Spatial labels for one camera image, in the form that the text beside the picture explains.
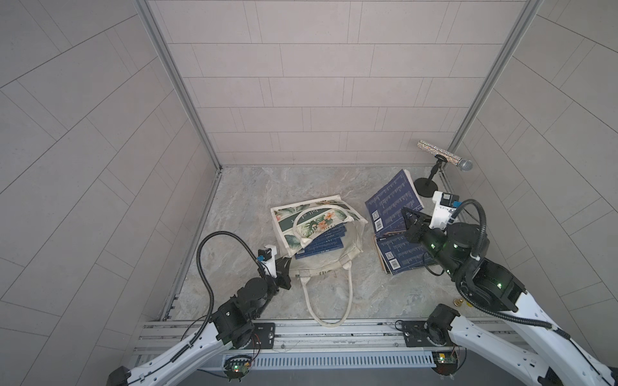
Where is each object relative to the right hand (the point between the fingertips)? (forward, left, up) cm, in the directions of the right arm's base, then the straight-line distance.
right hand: (397, 210), depth 64 cm
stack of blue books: (+6, +18, -26) cm, 32 cm away
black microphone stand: (+31, -28, -29) cm, 51 cm away
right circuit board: (-31, -13, -32) cm, 47 cm away
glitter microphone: (+24, -33, -9) cm, 42 cm away
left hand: (-2, +30, -20) cm, 36 cm away
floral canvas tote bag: (+6, +28, -14) cm, 32 cm away
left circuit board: (-29, +46, -27) cm, 61 cm away
